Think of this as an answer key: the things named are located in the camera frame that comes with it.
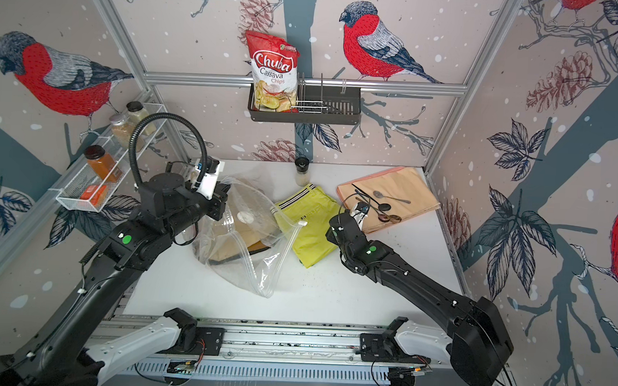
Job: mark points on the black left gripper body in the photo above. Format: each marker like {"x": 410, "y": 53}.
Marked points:
{"x": 219, "y": 199}

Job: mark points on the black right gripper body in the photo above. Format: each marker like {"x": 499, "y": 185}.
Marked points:
{"x": 331, "y": 238}

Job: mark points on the beige corduroy trousers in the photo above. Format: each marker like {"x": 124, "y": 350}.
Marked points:
{"x": 238, "y": 235}

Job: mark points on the yellow trousers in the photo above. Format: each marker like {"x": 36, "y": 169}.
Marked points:
{"x": 312, "y": 206}

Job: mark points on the clear plastic vacuum bag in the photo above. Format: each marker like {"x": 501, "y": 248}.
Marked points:
{"x": 259, "y": 273}

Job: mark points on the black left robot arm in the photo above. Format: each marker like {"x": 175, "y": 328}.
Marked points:
{"x": 58, "y": 355}

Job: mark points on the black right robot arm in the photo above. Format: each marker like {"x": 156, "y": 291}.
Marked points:
{"x": 480, "y": 343}

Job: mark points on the red cassava chips bag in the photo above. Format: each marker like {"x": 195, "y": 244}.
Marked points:
{"x": 274, "y": 70}

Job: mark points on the black spoon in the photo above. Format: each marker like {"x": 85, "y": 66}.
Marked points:
{"x": 383, "y": 207}

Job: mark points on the wooden brown spoon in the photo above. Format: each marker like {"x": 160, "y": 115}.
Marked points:
{"x": 384, "y": 217}

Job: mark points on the beige cloth placemat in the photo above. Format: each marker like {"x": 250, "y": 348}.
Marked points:
{"x": 404, "y": 183}

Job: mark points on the black lid pepper grinder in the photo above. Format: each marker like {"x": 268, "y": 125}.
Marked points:
{"x": 302, "y": 165}

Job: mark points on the orange spice jar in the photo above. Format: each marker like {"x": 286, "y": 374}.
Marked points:
{"x": 102, "y": 163}

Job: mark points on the small orange box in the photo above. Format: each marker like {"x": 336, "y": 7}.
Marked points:
{"x": 95, "y": 194}

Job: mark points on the tan spice jar silver lid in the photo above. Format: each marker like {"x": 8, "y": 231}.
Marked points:
{"x": 123, "y": 127}

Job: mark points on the light spice jar black lid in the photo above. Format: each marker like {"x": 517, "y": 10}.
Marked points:
{"x": 136, "y": 112}

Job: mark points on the clear acrylic spice shelf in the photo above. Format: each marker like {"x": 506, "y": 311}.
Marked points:
{"x": 69, "y": 195}

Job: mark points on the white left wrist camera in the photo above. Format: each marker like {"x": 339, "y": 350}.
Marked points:
{"x": 206, "y": 186}

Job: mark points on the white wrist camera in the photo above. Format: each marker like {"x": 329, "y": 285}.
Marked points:
{"x": 206, "y": 186}
{"x": 359, "y": 213}

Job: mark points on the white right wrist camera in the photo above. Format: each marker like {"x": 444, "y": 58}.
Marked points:
{"x": 359, "y": 213}

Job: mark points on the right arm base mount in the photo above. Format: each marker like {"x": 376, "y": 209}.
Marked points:
{"x": 382, "y": 348}

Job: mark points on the black wire wall basket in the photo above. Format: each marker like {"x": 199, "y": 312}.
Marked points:
{"x": 301, "y": 103}

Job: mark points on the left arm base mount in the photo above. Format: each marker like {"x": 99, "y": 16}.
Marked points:
{"x": 196, "y": 341}

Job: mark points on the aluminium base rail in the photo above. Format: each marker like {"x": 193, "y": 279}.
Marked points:
{"x": 257, "y": 341}

